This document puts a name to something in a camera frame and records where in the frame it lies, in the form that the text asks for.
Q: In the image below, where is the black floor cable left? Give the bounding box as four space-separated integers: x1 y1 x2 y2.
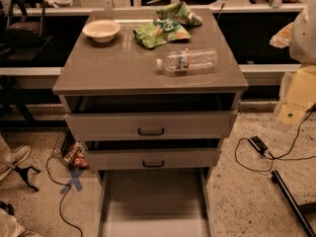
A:
44 153 85 237

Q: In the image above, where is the snack packet on floor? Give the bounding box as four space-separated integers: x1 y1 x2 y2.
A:
63 142 89 169

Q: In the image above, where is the drawer with black handle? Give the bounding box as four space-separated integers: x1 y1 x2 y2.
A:
84 148 221 170
65 111 237 141

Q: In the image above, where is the top drawer with black handle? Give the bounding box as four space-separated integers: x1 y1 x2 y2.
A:
65 111 237 141

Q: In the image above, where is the grey drawer cabinet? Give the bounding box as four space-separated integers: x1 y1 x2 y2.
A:
51 7 250 237

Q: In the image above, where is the blue tape cross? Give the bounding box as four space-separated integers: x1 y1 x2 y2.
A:
59 170 83 195

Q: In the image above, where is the white bowl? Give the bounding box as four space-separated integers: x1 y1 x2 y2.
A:
82 20 120 43

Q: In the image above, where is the open bottom drawer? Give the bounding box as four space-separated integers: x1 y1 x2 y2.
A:
97 168 213 237

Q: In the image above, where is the middle drawer with black handle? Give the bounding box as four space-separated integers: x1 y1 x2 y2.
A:
84 148 221 170

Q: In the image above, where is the green chip bag rear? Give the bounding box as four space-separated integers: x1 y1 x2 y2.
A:
156 2 203 26

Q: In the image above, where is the green chip bag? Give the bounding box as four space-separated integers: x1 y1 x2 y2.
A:
156 2 203 26
133 19 191 49

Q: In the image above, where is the green chip bag front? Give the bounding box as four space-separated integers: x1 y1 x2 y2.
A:
133 19 191 49

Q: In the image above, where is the black stand foot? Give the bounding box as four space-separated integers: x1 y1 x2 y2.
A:
0 158 40 192

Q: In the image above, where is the black chair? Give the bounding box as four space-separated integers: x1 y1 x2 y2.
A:
0 0 50 62

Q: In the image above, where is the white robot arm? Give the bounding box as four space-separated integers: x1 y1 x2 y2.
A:
270 0 316 65

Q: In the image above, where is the clear plastic water bottle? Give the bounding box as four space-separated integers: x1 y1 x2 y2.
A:
156 48 218 74

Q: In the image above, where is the black metal bar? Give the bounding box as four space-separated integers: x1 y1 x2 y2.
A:
272 170 316 237

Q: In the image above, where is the yellow cardboard box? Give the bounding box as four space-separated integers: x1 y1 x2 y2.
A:
276 65 316 125

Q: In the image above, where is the black power adapter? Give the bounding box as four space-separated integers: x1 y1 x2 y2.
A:
248 136 268 154

